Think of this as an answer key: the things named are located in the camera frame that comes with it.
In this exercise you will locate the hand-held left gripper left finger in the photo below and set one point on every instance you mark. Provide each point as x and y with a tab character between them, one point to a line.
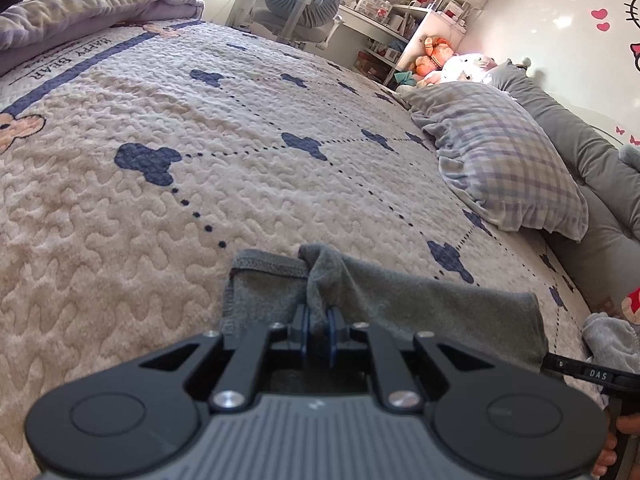
301	330

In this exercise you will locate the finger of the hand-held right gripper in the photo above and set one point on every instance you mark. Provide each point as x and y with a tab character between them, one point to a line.
590	372

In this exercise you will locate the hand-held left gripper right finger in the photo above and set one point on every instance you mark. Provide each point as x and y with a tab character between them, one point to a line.
332	332

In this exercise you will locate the grey knit sweater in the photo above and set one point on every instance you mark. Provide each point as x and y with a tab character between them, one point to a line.
425	305

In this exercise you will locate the person's right hand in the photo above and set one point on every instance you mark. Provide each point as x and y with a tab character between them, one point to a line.
629	425

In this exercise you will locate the light grey cloth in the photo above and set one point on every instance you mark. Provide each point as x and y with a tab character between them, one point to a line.
610	335

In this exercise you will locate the red and white plush toy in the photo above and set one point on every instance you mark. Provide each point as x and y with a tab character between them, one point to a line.
632	307

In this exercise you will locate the plaid ruffled pillow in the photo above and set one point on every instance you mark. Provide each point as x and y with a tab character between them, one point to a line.
500	150

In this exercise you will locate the long grey cushion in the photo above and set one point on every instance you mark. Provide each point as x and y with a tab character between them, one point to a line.
575	130

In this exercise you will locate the orange plush toy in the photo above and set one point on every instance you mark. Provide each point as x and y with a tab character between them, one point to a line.
435	55

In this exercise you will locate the white desk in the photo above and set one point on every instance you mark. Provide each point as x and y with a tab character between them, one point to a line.
370	22

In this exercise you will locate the white shelf unit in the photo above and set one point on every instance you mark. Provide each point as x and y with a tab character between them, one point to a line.
435	15

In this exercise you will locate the folded purple plaid duvet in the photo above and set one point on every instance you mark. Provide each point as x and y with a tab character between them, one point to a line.
100	5

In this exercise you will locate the pink cartoon wall stickers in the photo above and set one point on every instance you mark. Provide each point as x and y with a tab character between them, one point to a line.
600	14

